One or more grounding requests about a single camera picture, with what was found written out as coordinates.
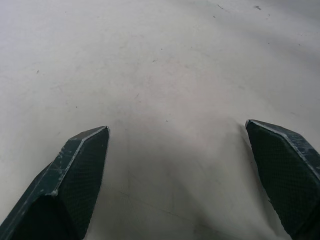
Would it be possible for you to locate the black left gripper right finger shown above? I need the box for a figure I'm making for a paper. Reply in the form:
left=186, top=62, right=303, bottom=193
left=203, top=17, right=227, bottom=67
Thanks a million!
left=244, top=119, right=320, bottom=240

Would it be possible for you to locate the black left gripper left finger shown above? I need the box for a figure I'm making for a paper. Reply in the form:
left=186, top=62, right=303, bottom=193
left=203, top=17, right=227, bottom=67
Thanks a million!
left=0, top=125, right=111, bottom=240

